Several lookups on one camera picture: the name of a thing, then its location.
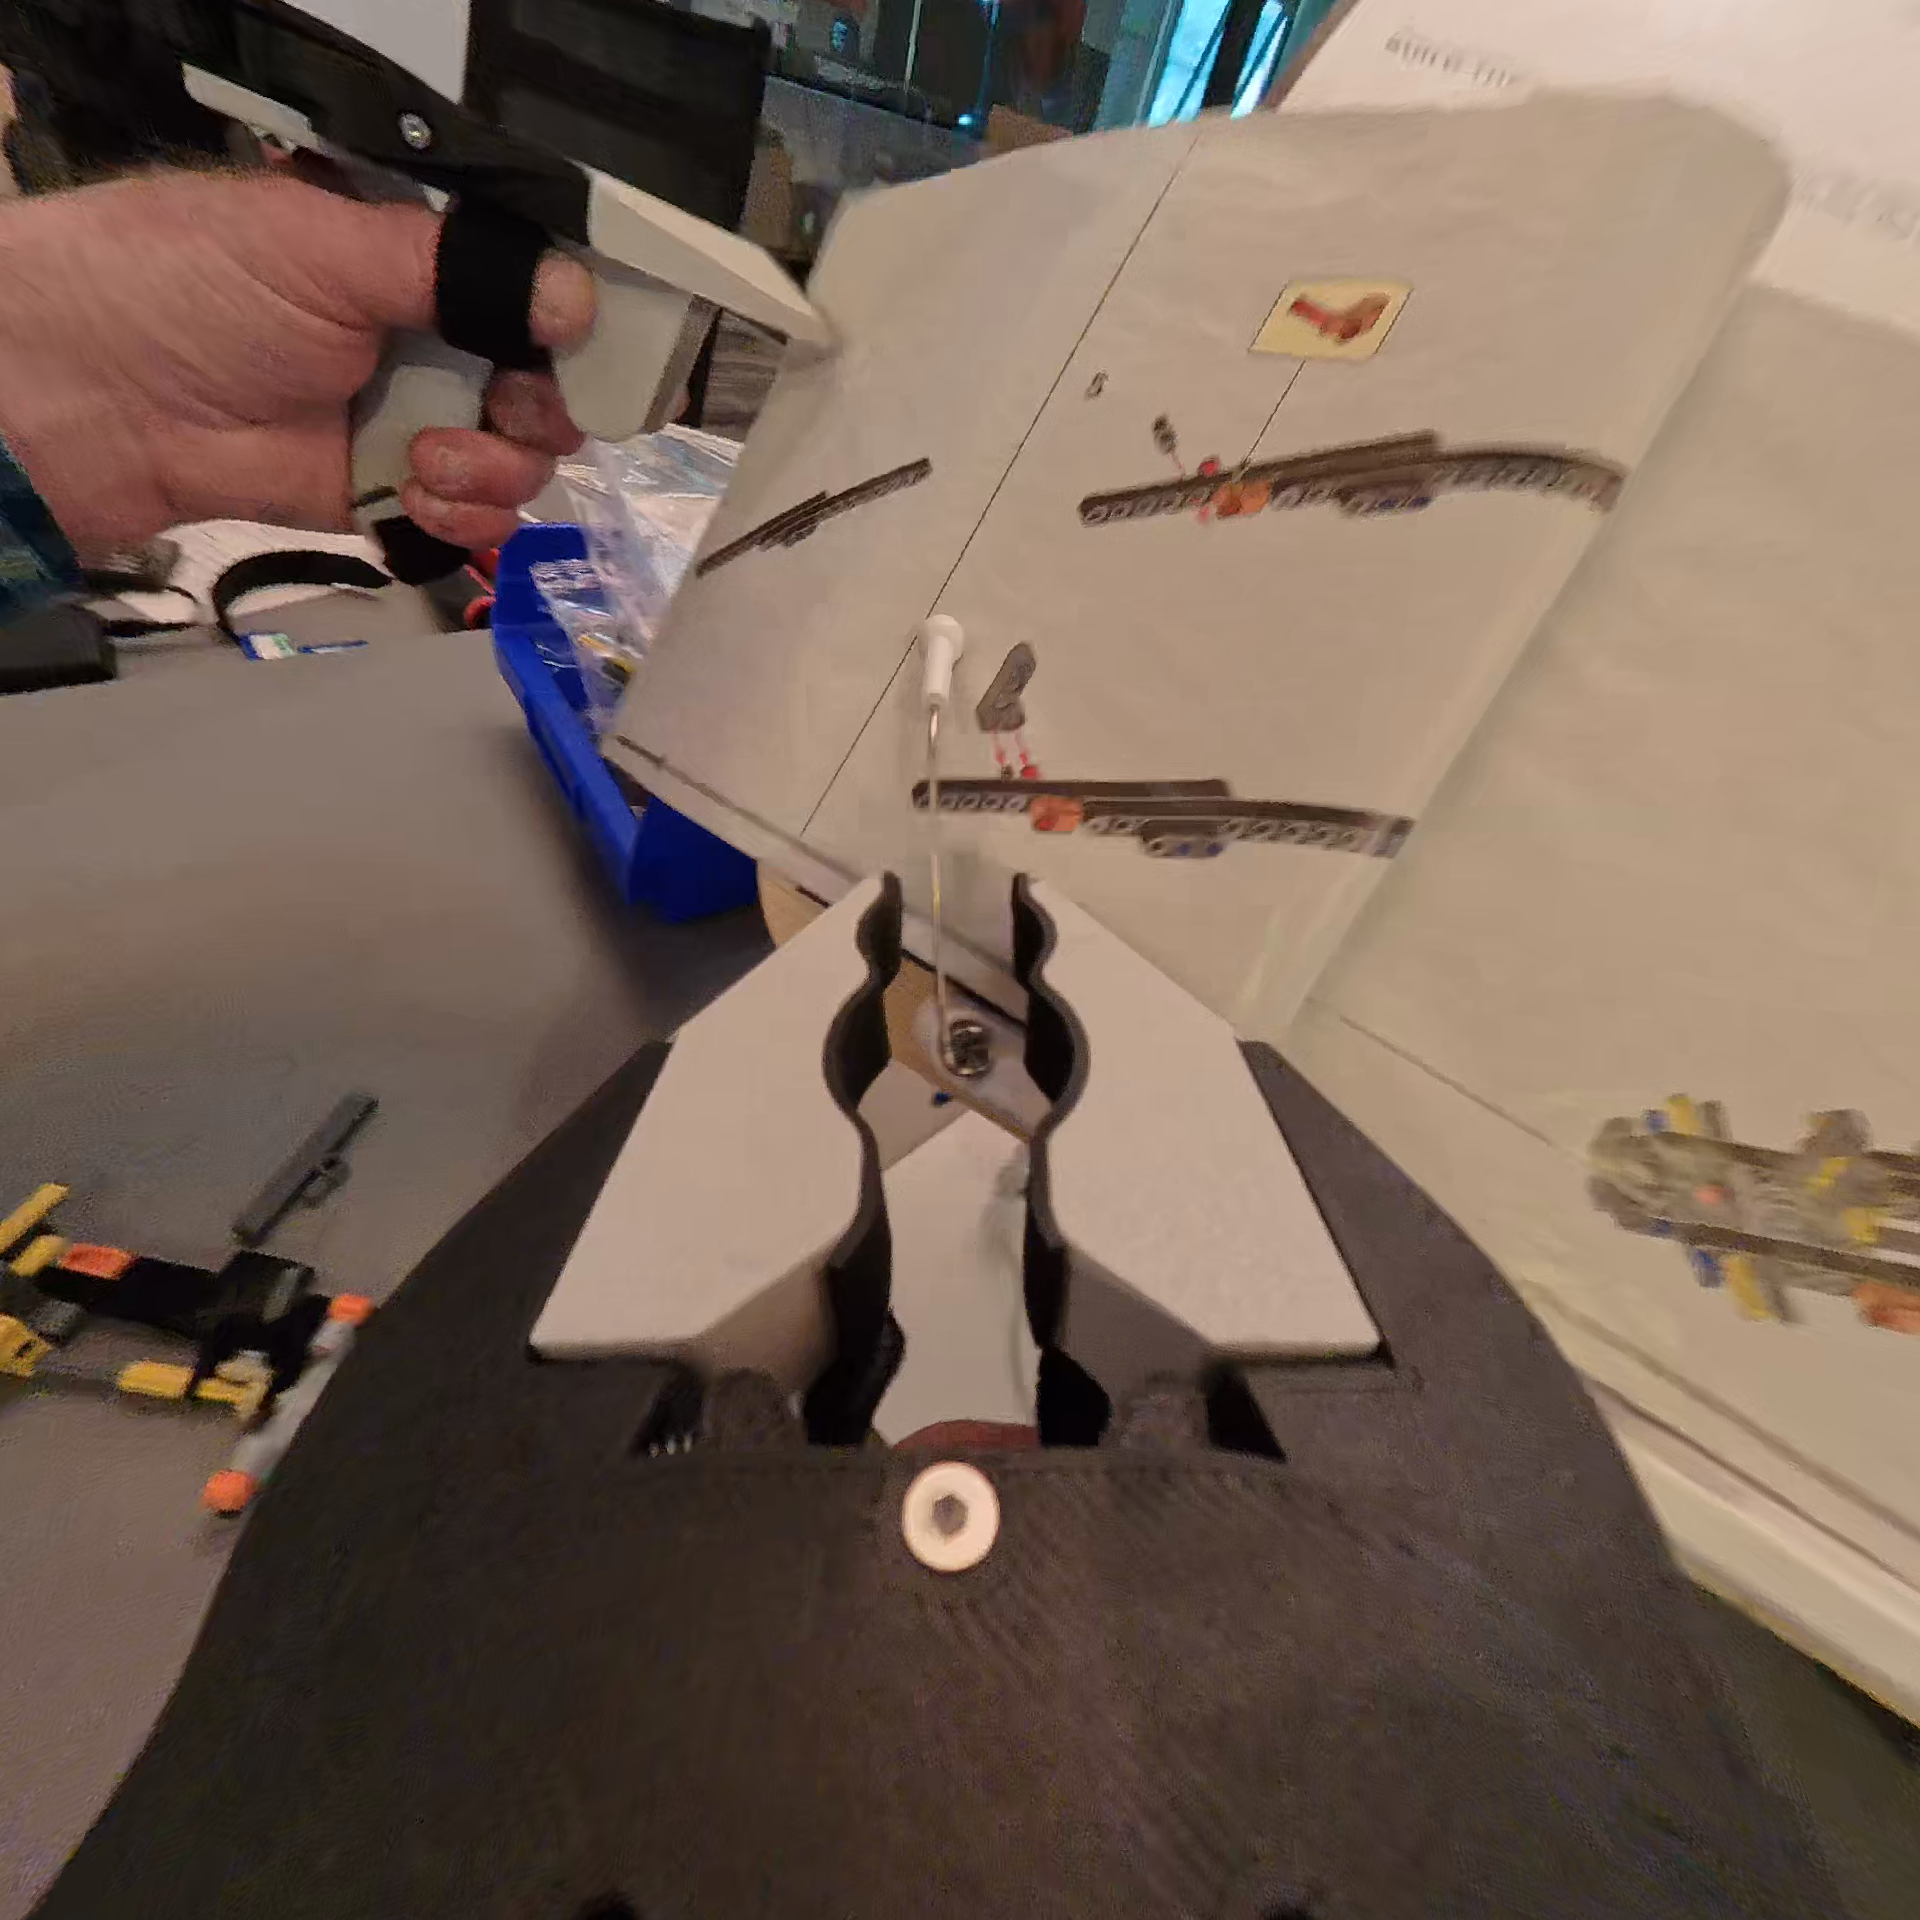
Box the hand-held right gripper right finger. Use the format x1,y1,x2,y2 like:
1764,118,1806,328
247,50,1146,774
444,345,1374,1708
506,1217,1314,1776
1010,873,1381,1444

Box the black strap loop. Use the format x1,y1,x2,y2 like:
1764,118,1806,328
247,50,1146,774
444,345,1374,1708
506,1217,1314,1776
208,548,394,642

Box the white book stand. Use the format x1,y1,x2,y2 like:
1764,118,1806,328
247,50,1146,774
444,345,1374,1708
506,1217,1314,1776
756,870,1920,1726

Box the multicoloured lego chassis assembly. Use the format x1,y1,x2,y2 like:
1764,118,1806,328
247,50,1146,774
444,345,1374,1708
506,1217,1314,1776
0,1181,375,1517

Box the person's left hand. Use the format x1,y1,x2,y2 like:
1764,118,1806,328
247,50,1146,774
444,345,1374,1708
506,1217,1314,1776
0,167,602,561

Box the blue plastic bin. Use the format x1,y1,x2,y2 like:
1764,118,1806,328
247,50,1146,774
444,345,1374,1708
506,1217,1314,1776
490,516,763,923

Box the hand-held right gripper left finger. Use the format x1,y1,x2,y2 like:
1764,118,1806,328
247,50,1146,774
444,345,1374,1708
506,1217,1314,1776
530,873,903,1444

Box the lego instruction booklet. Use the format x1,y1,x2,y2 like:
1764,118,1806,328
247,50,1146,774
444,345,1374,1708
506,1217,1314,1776
606,89,1920,1517

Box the black box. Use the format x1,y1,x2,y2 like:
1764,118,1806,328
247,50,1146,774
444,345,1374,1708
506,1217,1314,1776
0,591,119,694

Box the black rectangular panel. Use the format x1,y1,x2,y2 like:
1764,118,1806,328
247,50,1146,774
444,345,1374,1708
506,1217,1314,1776
462,0,773,228

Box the dark grey flat lego piece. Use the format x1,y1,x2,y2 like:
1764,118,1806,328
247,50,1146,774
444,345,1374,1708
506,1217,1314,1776
228,1091,378,1251

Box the white text paper sheet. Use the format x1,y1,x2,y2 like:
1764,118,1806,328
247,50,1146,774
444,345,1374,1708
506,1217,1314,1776
1275,0,1920,302

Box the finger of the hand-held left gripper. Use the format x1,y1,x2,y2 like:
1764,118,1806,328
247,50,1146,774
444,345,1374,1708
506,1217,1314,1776
586,167,837,356

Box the clear bags of lego parts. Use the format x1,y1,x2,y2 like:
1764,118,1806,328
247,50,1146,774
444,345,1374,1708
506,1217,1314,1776
542,423,744,725

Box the wire page holder white tip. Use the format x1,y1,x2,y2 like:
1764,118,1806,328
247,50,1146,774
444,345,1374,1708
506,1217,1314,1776
916,611,994,1076

